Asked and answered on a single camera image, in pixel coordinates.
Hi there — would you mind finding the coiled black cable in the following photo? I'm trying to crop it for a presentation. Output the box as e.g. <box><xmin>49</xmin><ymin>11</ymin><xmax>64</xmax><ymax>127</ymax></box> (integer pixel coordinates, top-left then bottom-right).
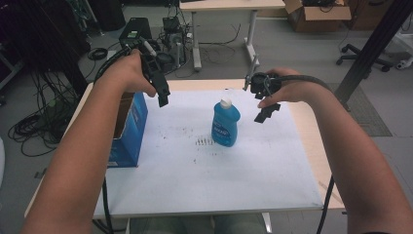
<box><xmin>87</xmin><ymin>47</ymin><xmax>109</xmax><ymax>61</ymax></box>

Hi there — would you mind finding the grey floor mat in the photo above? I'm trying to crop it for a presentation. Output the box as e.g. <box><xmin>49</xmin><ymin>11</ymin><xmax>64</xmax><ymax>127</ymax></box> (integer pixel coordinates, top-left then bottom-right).
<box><xmin>327</xmin><ymin>82</ymin><xmax>394</xmax><ymax>137</ymax></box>

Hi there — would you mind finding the person's left hand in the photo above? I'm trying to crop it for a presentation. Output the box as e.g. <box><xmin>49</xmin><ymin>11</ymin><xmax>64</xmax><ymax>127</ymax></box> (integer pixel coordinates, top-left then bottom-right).
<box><xmin>96</xmin><ymin>49</ymin><xmax>158</xmax><ymax>98</ymax></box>

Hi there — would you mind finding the person's right hand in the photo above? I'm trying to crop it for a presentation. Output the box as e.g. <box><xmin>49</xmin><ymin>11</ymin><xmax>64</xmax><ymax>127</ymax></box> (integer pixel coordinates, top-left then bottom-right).
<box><xmin>257</xmin><ymin>67</ymin><xmax>321</xmax><ymax>110</ymax></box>

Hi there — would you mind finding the white table mat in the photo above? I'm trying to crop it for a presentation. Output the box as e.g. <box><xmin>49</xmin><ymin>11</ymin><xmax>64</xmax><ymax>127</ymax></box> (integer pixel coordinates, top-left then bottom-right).
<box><xmin>93</xmin><ymin>88</ymin><xmax>324</xmax><ymax>218</ymax></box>

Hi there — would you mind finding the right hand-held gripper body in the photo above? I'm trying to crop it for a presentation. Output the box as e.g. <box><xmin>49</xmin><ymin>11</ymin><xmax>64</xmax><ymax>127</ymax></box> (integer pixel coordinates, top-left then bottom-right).
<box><xmin>243</xmin><ymin>55</ymin><xmax>282</xmax><ymax>100</ymax></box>

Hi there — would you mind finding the bundle of black floor cables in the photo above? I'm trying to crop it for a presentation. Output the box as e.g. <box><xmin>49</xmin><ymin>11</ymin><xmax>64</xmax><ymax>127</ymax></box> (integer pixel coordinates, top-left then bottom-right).
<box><xmin>8</xmin><ymin>71</ymin><xmax>80</xmax><ymax>158</ymax></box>

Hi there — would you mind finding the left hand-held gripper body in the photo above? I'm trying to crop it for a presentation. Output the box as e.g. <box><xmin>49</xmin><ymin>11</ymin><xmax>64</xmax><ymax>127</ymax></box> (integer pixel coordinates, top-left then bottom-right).
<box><xmin>137</xmin><ymin>37</ymin><xmax>172</xmax><ymax>98</ymax></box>

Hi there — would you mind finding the brown cardboard box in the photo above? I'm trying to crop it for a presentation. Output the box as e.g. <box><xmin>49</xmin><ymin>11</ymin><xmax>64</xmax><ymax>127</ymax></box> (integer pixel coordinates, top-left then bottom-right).
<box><xmin>282</xmin><ymin>0</ymin><xmax>353</xmax><ymax>33</ymax></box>

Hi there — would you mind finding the blue bottle with white cap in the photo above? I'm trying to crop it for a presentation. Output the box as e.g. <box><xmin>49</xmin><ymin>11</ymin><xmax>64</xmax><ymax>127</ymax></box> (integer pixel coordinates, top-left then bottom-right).
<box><xmin>210</xmin><ymin>97</ymin><xmax>242</xmax><ymax>148</ymax></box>

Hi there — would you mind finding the blue cardboard box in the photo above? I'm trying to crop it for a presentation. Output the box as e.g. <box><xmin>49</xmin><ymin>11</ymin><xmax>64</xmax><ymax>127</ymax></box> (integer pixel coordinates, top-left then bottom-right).
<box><xmin>107</xmin><ymin>92</ymin><xmax>149</xmax><ymax>169</ymax></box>

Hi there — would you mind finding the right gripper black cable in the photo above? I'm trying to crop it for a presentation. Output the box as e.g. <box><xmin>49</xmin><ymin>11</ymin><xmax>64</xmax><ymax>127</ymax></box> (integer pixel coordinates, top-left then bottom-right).
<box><xmin>264</xmin><ymin>74</ymin><xmax>336</xmax><ymax>234</ymax></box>

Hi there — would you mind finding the small open computer case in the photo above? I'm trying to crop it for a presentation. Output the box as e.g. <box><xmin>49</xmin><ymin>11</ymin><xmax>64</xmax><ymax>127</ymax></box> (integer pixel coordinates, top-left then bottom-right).
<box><xmin>161</xmin><ymin>16</ymin><xmax>189</xmax><ymax>66</ymax></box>

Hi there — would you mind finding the black office chair base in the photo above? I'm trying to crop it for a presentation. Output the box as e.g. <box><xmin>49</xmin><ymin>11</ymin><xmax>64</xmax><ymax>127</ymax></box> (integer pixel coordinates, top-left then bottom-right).
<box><xmin>335</xmin><ymin>43</ymin><xmax>395</xmax><ymax>73</ymax></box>

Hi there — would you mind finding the black metal post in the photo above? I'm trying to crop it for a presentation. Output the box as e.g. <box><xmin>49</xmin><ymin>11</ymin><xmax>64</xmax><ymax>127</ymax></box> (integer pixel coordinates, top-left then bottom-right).
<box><xmin>334</xmin><ymin>0</ymin><xmax>413</xmax><ymax>105</ymax></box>

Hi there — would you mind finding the black computer tower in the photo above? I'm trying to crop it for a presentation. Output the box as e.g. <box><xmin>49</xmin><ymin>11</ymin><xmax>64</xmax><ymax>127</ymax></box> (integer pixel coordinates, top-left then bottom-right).
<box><xmin>118</xmin><ymin>17</ymin><xmax>154</xmax><ymax>52</ymax></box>

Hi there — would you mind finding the white desk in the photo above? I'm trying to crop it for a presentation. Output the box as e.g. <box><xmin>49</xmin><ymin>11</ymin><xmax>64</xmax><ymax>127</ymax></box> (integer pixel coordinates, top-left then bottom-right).
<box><xmin>178</xmin><ymin>0</ymin><xmax>286</xmax><ymax>72</ymax></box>

